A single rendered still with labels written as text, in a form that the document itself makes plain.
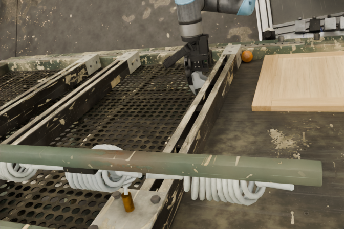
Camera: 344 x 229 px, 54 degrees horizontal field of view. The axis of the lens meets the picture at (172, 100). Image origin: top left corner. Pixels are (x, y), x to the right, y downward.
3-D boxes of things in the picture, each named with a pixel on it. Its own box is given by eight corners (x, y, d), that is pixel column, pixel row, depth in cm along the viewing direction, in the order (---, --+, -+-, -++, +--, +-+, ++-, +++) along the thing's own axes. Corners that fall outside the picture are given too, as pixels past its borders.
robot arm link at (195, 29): (175, 25, 106) (183, 19, 113) (177, 40, 108) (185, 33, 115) (198, 23, 104) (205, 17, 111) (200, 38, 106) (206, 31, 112)
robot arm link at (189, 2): (202, -18, 106) (192, -14, 99) (206, 17, 110) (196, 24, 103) (179, -16, 109) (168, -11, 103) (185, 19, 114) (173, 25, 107)
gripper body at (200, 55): (208, 73, 110) (204, 37, 105) (183, 74, 113) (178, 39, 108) (213, 65, 116) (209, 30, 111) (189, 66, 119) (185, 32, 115)
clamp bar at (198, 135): (246, 60, 147) (242, 3, 137) (134, 344, 46) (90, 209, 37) (223, 61, 150) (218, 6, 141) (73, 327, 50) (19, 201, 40)
